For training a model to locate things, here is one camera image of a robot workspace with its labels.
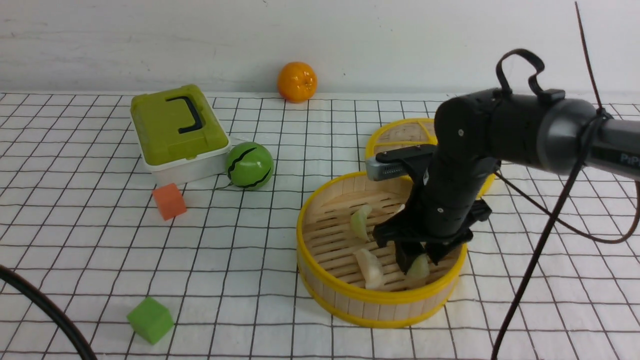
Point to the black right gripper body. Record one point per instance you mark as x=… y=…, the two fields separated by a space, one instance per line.
x=439 y=207

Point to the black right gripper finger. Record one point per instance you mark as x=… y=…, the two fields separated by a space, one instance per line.
x=406 y=253
x=438 y=251

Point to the pale green dumpling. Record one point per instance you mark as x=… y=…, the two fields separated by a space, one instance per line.
x=358 y=223
x=420 y=268

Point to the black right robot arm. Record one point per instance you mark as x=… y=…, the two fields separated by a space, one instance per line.
x=477 y=132

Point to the bamboo steamer tray yellow rim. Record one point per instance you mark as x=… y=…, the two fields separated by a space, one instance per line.
x=329 y=269

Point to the bamboo steamer lid yellow rim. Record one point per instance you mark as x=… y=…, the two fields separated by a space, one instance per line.
x=400 y=134

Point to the green toy watermelon ball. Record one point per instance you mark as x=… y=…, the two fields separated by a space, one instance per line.
x=249 y=166

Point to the orange toy fruit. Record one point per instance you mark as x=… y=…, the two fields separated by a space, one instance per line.
x=297 y=82

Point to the orange foam cube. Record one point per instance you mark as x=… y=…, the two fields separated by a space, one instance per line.
x=169 y=201

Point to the green lidded white box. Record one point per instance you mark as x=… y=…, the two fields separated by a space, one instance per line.
x=179 y=136

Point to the green foam cube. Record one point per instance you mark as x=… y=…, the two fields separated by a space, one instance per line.
x=150 y=320

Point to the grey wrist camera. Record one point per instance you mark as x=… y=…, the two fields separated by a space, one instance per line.
x=412 y=161

